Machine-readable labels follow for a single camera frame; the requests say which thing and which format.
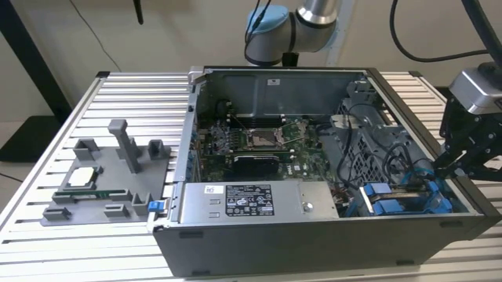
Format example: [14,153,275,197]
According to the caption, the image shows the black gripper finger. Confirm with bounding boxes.
[460,137,502,180]
[432,143,470,179]

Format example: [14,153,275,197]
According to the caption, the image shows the black disk wire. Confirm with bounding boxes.
[381,140,417,183]

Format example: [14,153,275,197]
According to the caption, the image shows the light blue disk wire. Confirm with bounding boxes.
[399,158,436,189]

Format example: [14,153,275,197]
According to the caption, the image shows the hard disk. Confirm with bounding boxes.
[360,180,436,204]

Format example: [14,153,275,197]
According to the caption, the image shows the metal disk bay cage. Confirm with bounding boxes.
[329,96,451,214]

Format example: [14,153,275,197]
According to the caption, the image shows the blue plastic disk carrier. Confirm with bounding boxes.
[371,199,405,215]

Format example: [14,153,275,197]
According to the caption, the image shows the green motherboard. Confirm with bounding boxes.
[191,116,341,183]

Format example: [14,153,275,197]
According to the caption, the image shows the metal socket cover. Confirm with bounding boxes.
[276,120,311,145]

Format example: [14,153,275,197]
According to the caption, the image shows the CPU socket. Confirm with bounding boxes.
[244,127,285,149]

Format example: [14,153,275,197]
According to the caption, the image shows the black open PC case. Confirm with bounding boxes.
[146,65,502,278]

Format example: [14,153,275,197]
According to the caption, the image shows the black graphics card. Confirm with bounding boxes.
[203,150,295,179]

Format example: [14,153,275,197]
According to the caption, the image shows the black RAM sticks in slots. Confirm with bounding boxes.
[225,115,285,127]

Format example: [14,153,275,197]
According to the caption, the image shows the silver power supply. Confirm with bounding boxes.
[176,180,340,221]

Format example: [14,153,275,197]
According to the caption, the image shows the grey parts rack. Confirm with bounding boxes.
[41,118,176,227]

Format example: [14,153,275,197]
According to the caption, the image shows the green RAM stick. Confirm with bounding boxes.
[57,190,129,199]

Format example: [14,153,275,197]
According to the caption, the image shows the black antenna rod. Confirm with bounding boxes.
[132,0,145,25]

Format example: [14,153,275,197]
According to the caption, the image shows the silver CPU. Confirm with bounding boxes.
[66,166,97,188]

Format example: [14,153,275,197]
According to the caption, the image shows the black stand with base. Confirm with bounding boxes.
[0,0,72,163]

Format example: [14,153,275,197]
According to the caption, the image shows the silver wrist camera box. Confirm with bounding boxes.
[447,66,502,115]

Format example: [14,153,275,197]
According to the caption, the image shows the long black case cable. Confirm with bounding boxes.
[337,102,364,189]

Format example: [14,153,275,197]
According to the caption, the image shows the black slanted hose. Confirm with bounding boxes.
[459,0,502,64]

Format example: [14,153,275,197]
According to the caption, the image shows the thick black looped cable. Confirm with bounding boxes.
[388,0,491,62]

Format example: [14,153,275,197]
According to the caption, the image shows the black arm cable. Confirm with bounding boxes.
[244,0,272,45]

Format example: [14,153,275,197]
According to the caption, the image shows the thin black wall cable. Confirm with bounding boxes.
[70,0,122,73]

